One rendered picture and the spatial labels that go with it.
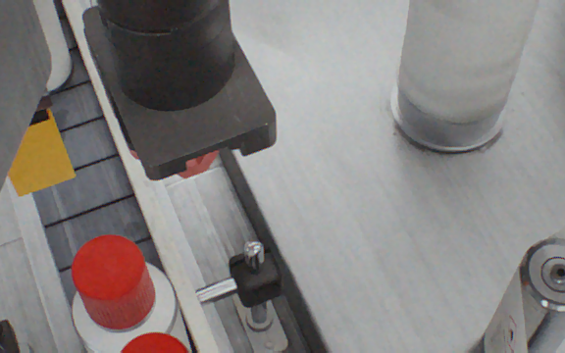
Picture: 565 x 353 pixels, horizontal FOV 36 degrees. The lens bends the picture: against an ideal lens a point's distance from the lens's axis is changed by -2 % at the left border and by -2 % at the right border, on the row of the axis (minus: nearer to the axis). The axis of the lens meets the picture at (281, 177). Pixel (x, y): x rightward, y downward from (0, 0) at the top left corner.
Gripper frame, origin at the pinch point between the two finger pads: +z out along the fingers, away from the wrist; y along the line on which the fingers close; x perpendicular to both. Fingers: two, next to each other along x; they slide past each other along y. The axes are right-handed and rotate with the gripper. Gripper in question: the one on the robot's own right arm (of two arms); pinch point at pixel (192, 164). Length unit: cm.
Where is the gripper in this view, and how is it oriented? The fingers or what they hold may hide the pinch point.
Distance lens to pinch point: 49.6
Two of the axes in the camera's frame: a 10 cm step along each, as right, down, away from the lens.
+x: -9.1, 3.5, -2.0
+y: -4.1, -7.8, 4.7
